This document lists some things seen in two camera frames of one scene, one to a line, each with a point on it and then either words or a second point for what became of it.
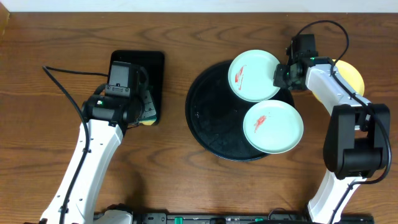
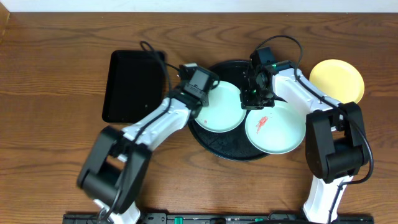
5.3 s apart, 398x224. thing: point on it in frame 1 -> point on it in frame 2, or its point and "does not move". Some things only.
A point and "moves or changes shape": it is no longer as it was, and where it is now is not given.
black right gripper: x=278 y=80 -> x=247 y=104
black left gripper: x=148 y=104 -> x=193 y=101
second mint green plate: x=273 y=126 does not move
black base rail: x=153 y=218 does not move
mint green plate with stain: x=250 y=75 moves or changes shape
